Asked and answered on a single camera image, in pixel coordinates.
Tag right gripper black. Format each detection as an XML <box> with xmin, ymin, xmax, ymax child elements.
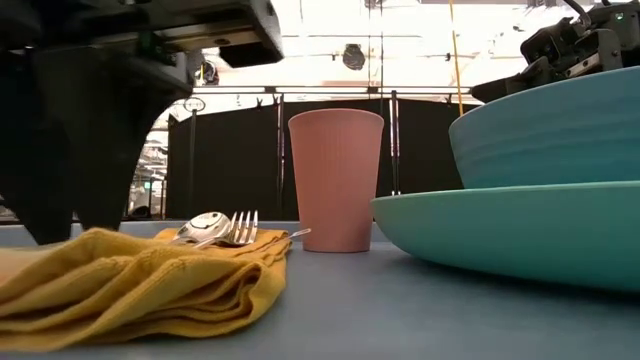
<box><xmin>469</xmin><ymin>27</ymin><xmax>625</xmax><ymax>105</ymax></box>

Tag pink ribbed cup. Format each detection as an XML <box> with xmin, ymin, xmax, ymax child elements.
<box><xmin>288</xmin><ymin>108</ymin><xmax>385</xmax><ymax>254</ymax></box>

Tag black partition screen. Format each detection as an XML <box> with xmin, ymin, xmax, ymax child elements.
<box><xmin>166</xmin><ymin>97</ymin><xmax>466</xmax><ymax>222</ymax></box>

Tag black round hanging object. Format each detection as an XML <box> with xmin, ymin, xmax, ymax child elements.
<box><xmin>342</xmin><ymin>43</ymin><xmax>367</xmax><ymax>71</ymax></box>

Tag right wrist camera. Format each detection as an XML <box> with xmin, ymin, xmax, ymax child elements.
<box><xmin>519</xmin><ymin>23</ymin><xmax>562</xmax><ymax>65</ymax></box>

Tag teal plate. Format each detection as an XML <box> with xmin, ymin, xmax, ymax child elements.
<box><xmin>370</xmin><ymin>180</ymin><xmax>640</xmax><ymax>294</ymax></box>

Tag orange-handled metal spoon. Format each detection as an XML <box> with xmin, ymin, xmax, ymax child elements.
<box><xmin>169</xmin><ymin>211</ymin><xmax>234</xmax><ymax>246</ymax></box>

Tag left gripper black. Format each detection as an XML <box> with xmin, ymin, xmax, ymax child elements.
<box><xmin>0</xmin><ymin>0</ymin><xmax>285</xmax><ymax>231</ymax></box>

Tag yellow extension cable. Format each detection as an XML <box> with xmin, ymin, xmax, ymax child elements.
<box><xmin>448</xmin><ymin>0</ymin><xmax>464</xmax><ymax>117</ymax></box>

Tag orange-handled metal fork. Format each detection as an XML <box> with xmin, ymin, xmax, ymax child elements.
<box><xmin>192</xmin><ymin>209</ymin><xmax>260</xmax><ymax>250</ymax></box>

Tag blue bowl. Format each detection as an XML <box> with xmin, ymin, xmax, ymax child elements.
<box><xmin>448</xmin><ymin>66</ymin><xmax>640</xmax><ymax>190</ymax></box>

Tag yellow cloth napkin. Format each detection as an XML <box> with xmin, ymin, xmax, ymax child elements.
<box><xmin>0</xmin><ymin>227</ymin><xmax>292</xmax><ymax>353</ymax></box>

